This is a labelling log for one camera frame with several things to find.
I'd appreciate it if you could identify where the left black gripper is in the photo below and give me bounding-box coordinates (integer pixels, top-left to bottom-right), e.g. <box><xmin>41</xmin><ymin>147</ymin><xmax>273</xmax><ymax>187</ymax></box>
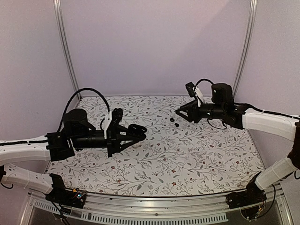
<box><xmin>72</xmin><ymin>125</ymin><xmax>139</xmax><ymax>158</ymax></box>

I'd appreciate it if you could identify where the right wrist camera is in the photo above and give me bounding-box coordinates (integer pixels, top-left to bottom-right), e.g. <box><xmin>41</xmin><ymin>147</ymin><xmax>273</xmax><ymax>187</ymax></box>
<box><xmin>185</xmin><ymin>82</ymin><xmax>205</xmax><ymax>107</ymax></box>

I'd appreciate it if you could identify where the aluminium frame post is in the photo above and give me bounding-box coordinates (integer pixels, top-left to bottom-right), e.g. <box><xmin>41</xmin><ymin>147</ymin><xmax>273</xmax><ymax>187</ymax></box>
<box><xmin>53</xmin><ymin>0</ymin><xmax>79</xmax><ymax>91</ymax></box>
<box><xmin>232</xmin><ymin>0</ymin><xmax>258</xmax><ymax>98</ymax></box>

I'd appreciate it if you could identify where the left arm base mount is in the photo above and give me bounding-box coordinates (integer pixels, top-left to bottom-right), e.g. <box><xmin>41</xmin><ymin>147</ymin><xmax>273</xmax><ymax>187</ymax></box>
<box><xmin>45</xmin><ymin>173</ymin><xmax>86</xmax><ymax>209</ymax></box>

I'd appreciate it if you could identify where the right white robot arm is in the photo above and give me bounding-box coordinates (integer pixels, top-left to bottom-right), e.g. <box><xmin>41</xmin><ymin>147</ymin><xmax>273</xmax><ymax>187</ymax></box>
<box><xmin>175</xmin><ymin>82</ymin><xmax>300</xmax><ymax>204</ymax></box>

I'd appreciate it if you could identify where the white earbud charging case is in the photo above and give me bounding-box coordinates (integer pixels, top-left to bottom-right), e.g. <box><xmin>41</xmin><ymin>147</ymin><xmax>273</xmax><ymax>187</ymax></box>
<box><xmin>133</xmin><ymin>142</ymin><xmax>140</xmax><ymax>148</ymax></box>

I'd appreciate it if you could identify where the left aluminium frame post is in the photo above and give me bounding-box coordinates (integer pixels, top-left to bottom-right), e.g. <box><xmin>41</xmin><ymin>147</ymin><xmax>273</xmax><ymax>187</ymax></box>
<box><xmin>53</xmin><ymin>0</ymin><xmax>79</xmax><ymax>91</ymax></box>

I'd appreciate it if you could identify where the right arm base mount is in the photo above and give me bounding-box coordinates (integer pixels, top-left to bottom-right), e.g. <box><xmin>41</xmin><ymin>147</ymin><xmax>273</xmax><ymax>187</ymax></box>
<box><xmin>225</xmin><ymin>172</ymin><xmax>276</xmax><ymax>221</ymax></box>

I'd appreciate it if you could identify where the front aluminium rail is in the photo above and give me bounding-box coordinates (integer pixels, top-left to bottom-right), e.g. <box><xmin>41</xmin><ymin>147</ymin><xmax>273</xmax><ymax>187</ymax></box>
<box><xmin>19</xmin><ymin>184</ymin><xmax>296</xmax><ymax>225</ymax></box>

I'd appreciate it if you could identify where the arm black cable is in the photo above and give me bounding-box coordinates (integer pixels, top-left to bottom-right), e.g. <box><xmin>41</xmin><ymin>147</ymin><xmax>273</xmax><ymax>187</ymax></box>
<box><xmin>194</xmin><ymin>78</ymin><xmax>214</xmax><ymax>89</ymax></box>
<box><xmin>58</xmin><ymin>88</ymin><xmax>111</xmax><ymax>132</ymax></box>

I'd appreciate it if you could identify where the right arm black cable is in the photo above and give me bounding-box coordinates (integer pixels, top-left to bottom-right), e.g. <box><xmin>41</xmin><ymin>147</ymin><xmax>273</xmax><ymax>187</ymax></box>
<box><xmin>194</xmin><ymin>78</ymin><xmax>214</xmax><ymax>89</ymax></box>

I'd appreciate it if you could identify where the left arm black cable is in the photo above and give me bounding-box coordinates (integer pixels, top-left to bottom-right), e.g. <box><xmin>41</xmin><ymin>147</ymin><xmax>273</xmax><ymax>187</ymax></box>
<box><xmin>58</xmin><ymin>88</ymin><xmax>111</xmax><ymax>132</ymax></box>

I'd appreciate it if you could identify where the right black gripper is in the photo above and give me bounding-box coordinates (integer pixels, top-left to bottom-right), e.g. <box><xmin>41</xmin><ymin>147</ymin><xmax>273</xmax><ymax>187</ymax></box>
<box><xmin>175</xmin><ymin>99</ymin><xmax>225</xmax><ymax>124</ymax></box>

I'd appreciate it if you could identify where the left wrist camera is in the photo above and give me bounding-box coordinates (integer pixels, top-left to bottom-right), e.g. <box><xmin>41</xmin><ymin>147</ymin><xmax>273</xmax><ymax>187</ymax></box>
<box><xmin>103</xmin><ymin>108</ymin><xmax>123</xmax><ymax>140</ymax></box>

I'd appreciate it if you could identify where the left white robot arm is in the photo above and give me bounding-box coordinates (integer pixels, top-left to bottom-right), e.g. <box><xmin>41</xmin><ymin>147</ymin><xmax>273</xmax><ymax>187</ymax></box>
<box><xmin>0</xmin><ymin>108</ymin><xmax>147</xmax><ymax>203</ymax></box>

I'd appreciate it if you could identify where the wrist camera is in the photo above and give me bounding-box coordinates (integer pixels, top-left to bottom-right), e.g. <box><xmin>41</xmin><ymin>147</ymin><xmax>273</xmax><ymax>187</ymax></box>
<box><xmin>103</xmin><ymin>108</ymin><xmax>123</xmax><ymax>140</ymax></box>
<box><xmin>185</xmin><ymin>82</ymin><xmax>205</xmax><ymax>107</ymax></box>

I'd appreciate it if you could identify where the right aluminium frame post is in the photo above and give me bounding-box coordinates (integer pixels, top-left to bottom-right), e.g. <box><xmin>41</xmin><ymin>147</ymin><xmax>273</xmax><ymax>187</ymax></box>
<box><xmin>232</xmin><ymin>0</ymin><xmax>258</xmax><ymax>98</ymax></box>

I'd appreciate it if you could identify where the floral patterned table mat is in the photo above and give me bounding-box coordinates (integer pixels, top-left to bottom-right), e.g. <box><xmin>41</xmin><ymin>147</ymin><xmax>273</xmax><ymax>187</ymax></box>
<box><xmin>48</xmin><ymin>96</ymin><xmax>264</xmax><ymax>197</ymax></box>

